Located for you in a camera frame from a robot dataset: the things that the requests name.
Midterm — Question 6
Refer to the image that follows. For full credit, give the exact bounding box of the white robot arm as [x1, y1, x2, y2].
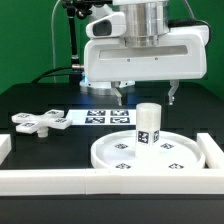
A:
[81, 0, 211, 102]

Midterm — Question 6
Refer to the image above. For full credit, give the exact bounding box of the white marker sheet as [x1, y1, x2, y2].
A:
[67, 109, 136, 126]

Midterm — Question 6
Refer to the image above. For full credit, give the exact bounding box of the white round table top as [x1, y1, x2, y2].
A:
[91, 130, 205, 170]

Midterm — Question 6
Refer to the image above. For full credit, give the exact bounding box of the white U-shaped fence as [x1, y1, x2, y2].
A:
[0, 133, 224, 196]

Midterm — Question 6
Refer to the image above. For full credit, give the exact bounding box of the black cable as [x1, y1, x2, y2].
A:
[31, 65, 75, 84]

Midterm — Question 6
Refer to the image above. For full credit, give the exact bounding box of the white cross-shaped table base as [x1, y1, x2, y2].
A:
[11, 109, 72, 138]

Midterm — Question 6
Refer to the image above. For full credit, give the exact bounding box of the grey cable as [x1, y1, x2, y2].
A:
[50, 0, 63, 84]

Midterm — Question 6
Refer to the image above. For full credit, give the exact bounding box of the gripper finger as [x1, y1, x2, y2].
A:
[168, 80, 179, 105]
[111, 82, 123, 106]

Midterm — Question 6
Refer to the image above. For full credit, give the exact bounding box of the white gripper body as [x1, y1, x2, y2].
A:
[84, 25, 209, 82]

